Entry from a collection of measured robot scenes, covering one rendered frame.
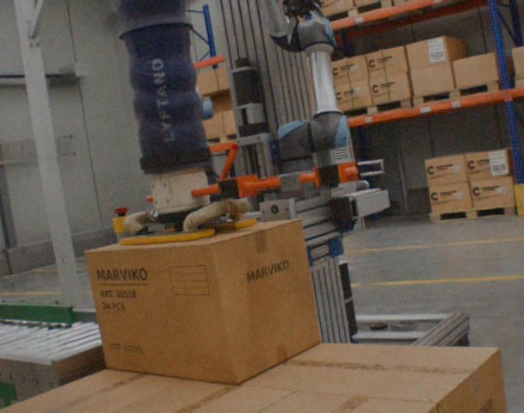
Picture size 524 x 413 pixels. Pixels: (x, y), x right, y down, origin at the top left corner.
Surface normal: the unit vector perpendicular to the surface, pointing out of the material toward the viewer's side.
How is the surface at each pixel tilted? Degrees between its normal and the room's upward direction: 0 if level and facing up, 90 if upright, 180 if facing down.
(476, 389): 90
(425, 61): 92
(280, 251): 90
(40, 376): 90
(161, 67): 78
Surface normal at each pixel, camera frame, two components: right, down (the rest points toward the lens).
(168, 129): 0.14, -0.27
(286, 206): -0.58, 0.14
